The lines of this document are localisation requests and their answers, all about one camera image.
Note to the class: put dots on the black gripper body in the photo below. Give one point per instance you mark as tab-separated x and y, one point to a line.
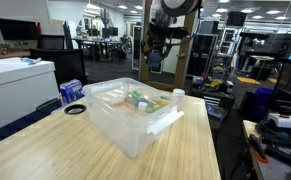
159	36

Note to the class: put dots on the blue cube block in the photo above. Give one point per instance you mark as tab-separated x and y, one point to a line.
154	60

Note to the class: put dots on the white translucent block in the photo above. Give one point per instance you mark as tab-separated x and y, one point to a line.
142	106

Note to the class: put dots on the green yellow printed brick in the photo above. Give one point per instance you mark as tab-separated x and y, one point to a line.
139	96

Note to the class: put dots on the black equipment rack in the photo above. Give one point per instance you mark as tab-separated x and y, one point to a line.
202	55

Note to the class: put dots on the white capped plastic jar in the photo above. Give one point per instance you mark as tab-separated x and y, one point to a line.
178	96

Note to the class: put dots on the green toy brick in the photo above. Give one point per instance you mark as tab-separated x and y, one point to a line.
150	108

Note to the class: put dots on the yellow power tool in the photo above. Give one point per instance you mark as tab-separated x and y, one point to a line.
215	83

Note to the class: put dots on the black ceiling speaker box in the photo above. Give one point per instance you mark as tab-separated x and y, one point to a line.
236	18

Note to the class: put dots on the clear plastic storage bin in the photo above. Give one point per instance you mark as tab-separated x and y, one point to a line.
118	133

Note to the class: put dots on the black mesh office chair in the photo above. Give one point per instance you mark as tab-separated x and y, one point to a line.
65	66

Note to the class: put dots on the blue wipes package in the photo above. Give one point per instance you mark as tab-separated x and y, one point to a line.
71	90

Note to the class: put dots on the black waste bin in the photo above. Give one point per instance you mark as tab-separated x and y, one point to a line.
247	104

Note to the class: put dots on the blue plastic bin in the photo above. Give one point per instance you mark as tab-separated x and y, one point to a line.
263	100

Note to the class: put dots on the small blue white item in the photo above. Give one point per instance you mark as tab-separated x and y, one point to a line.
31	60

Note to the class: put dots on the white boxy device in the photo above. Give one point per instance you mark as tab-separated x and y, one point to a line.
284	120

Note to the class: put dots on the white cabinet box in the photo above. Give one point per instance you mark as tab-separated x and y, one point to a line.
15	90

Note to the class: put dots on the wooden door frame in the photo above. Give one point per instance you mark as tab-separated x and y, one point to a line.
182	66

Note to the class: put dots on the black wall monitor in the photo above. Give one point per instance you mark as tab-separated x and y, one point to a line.
16	29

